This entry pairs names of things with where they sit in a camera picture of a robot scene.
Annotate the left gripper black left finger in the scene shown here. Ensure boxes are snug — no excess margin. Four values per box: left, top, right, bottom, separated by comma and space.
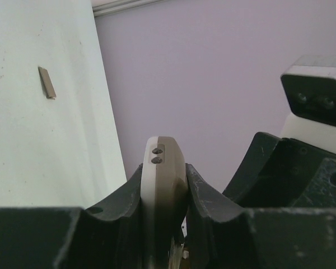
0, 167, 143, 268

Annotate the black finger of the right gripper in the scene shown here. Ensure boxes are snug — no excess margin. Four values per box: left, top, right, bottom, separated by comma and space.
223, 132, 336, 208

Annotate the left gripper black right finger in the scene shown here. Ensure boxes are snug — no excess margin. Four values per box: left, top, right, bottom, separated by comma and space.
186, 164, 336, 268

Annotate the white remote control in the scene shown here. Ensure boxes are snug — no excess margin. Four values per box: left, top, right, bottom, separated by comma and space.
140, 136, 188, 268

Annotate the beige battery cover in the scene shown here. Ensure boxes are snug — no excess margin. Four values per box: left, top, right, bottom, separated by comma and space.
38, 66, 57, 99

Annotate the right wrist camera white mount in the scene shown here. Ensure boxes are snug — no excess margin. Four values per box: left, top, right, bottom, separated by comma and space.
281, 54, 336, 154

